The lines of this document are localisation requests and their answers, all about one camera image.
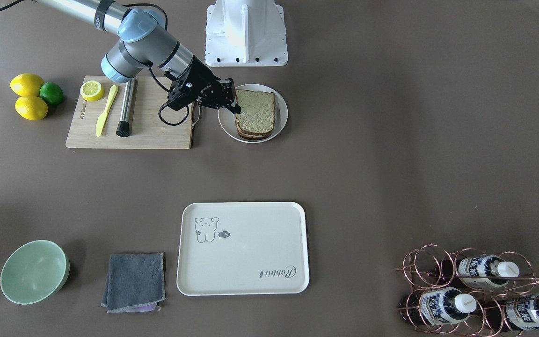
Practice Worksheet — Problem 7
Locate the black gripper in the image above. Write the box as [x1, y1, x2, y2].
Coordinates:
[167, 57, 241, 115]

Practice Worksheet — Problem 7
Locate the bread slice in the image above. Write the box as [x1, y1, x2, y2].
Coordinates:
[236, 123, 274, 140]
[235, 89, 275, 135]

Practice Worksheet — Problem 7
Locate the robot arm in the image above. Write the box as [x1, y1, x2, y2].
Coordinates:
[42, 0, 241, 114]

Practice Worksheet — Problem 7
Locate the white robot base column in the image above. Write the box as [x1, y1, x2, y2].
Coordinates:
[204, 0, 289, 67]

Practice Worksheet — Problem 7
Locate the cream rabbit tray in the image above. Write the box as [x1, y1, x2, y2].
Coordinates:
[177, 201, 310, 296]

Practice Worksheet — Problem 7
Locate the white round plate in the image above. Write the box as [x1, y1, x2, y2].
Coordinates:
[217, 84, 289, 144]

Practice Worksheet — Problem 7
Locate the steel muddler black tip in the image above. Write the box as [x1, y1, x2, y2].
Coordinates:
[116, 78, 136, 137]

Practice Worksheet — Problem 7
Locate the yellow plastic knife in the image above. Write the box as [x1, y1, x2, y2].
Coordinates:
[95, 85, 118, 137]

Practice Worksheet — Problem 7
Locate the wooden cutting board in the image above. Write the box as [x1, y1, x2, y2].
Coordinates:
[66, 75, 197, 149]

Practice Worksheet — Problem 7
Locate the half lemon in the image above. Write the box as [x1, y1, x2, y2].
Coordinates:
[80, 80, 104, 102]

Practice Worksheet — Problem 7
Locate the green lime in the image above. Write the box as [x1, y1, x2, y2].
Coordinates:
[39, 82, 64, 105]

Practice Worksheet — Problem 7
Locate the whole lemon lower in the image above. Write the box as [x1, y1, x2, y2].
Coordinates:
[15, 96, 49, 121]

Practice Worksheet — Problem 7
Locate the whole lemon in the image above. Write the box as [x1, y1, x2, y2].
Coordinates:
[15, 96, 49, 121]
[9, 73, 45, 97]

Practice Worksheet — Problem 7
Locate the grey folded cloth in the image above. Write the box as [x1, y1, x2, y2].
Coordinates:
[101, 252, 167, 314]

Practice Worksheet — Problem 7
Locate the whole lemon upper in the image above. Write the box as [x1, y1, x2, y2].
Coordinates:
[9, 73, 45, 97]

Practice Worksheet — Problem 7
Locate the green bowl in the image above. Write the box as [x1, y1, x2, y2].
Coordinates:
[0, 240, 70, 305]

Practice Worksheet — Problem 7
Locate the tea bottle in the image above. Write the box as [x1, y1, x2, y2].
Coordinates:
[398, 286, 477, 327]
[434, 255, 519, 291]
[485, 294, 539, 332]

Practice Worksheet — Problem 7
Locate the black camera wrist cable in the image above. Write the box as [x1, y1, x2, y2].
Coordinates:
[148, 68, 191, 127]

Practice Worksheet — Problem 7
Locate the copper wire bottle rack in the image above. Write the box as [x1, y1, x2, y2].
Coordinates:
[397, 244, 539, 337]

